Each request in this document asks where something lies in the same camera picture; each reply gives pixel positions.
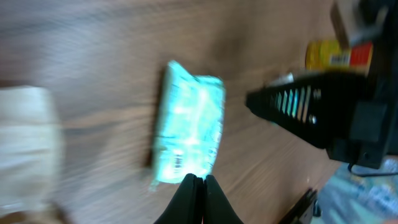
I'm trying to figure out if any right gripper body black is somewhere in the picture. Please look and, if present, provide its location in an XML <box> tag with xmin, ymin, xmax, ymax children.
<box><xmin>326</xmin><ymin>0</ymin><xmax>397</xmax><ymax>169</ymax></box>

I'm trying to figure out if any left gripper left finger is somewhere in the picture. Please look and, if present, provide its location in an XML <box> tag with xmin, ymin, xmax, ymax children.
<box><xmin>154</xmin><ymin>174</ymin><xmax>204</xmax><ymax>224</ymax></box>

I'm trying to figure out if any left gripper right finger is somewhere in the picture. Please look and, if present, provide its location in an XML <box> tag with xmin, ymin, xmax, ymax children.
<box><xmin>203</xmin><ymin>175</ymin><xmax>243</xmax><ymax>224</ymax></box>

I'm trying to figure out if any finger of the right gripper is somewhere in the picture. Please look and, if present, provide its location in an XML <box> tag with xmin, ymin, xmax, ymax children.
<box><xmin>246</xmin><ymin>72</ymin><xmax>366</xmax><ymax>149</ymax></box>

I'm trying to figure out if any yellow dish soap bottle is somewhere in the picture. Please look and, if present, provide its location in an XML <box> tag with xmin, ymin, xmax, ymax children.
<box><xmin>305</xmin><ymin>40</ymin><xmax>373</xmax><ymax>74</ymax></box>

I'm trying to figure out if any teal tissue packet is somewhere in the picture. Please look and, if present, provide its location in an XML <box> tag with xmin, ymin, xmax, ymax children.
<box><xmin>152</xmin><ymin>60</ymin><xmax>226</xmax><ymax>187</ymax></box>

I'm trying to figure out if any brown white snack bag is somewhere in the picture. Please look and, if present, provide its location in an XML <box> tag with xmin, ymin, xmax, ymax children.
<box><xmin>1</xmin><ymin>86</ymin><xmax>64</xmax><ymax>223</ymax></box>

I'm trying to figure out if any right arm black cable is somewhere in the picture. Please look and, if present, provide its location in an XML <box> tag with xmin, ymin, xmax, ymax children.
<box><xmin>347</xmin><ymin>162</ymin><xmax>398</xmax><ymax>178</ymax></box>

